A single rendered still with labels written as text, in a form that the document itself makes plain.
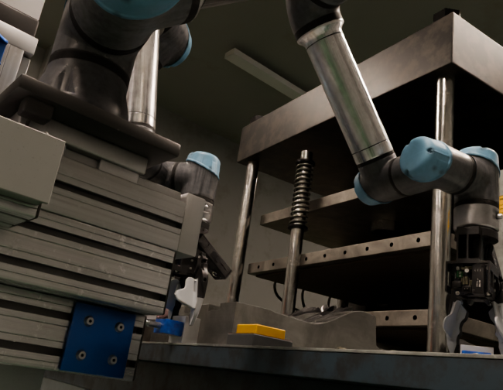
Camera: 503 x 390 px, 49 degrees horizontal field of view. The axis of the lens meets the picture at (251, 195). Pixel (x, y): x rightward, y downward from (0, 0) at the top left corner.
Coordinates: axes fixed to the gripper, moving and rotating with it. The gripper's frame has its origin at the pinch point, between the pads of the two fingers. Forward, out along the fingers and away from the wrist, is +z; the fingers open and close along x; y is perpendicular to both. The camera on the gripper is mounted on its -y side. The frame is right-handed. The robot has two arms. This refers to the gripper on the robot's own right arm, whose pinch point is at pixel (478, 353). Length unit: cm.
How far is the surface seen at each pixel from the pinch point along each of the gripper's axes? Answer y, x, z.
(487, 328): -90, -21, -18
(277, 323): 5.2, -37.1, -2.0
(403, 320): -72, -42, -16
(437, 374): 39.2, 6.5, 6.7
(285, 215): -100, -112, -66
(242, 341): 25.1, -29.8, 3.9
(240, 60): -183, -233, -233
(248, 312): 11.8, -39.5, -2.9
